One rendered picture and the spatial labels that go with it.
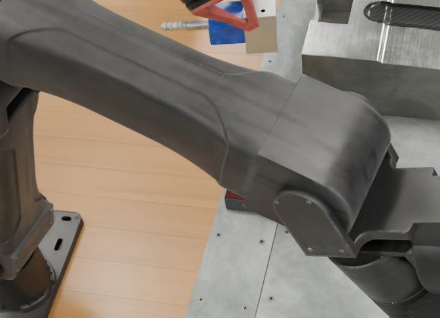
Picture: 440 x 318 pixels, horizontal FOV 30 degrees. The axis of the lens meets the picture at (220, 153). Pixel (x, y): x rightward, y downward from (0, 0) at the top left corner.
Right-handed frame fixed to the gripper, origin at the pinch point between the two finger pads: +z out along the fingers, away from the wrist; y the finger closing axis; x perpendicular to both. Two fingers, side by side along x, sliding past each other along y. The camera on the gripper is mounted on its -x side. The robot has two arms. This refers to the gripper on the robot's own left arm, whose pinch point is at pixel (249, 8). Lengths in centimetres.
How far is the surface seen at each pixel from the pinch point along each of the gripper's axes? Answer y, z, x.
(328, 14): 7.9, 12.1, -3.8
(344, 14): 7.7, 13.0, -5.6
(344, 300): -28.9, 16.8, -0.2
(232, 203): -16.7, 10.4, 9.4
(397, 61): -3.8, 13.2, -11.2
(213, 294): -27.4, 10.5, 11.6
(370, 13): 4.8, 12.3, -9.2
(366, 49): -1.7, 11.4, -8.5
